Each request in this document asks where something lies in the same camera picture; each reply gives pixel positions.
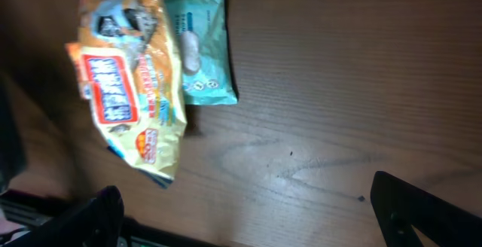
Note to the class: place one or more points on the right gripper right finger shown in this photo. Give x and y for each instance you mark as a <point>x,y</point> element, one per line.
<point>402,208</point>

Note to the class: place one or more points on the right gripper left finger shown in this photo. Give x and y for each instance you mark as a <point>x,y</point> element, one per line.
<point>97,222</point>

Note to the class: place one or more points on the mint white snack packet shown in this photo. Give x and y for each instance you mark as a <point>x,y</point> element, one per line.
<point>202,36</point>

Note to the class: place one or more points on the small orange snack box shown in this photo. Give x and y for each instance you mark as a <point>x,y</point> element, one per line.
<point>74,51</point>

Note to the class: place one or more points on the yellow red noodle packet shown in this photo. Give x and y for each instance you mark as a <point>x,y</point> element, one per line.
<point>131,59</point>

